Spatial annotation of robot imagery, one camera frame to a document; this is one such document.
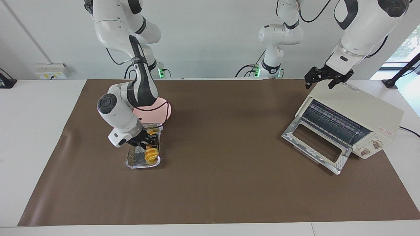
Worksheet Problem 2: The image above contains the white wall socket box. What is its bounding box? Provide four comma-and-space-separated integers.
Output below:
34, 63, 69, 80

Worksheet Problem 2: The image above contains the aluminium foil baking tray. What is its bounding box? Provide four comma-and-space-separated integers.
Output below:
125, 123, 163, 169

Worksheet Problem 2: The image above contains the brown table mat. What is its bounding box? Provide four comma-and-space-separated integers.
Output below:
17, 79, 420, 226

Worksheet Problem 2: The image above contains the cream toaster oven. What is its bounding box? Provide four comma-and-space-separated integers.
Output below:
295, 81, 405, 160

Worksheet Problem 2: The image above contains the window with green view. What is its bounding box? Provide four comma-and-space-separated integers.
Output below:
381, 25, 420, 71

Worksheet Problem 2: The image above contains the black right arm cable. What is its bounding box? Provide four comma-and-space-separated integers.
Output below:
106, 48, 171, 112

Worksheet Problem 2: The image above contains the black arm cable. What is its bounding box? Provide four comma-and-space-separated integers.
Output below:
295, 0, 332, 23
106, 48, 171, 112

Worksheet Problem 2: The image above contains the black desk clamp mount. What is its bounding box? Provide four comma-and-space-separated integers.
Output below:
0, 68, 17, 89

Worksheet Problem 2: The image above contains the black left base cable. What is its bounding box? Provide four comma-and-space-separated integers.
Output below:
235, 49, 267, 78

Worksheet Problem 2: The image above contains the glass oven door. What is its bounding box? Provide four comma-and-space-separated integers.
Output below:
282, 115, 353, 175

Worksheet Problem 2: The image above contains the black right base cable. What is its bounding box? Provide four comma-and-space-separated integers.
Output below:
124, 63, 138, 79

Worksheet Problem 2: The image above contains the pink round plate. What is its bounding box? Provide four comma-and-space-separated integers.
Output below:
133, 97, 172, 125

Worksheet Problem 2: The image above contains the black oven power cable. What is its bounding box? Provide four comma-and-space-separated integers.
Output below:
399, 126, 420, 138

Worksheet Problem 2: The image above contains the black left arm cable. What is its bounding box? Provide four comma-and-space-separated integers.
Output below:
295, 0, 332, 23

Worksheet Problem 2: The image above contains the black base cable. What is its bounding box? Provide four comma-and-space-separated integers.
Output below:
124, 63, 138, 79
235, 49, 267, 78

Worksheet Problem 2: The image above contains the yellow sliced bread loaf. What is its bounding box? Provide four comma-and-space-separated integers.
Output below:
144, 129, 159, 164

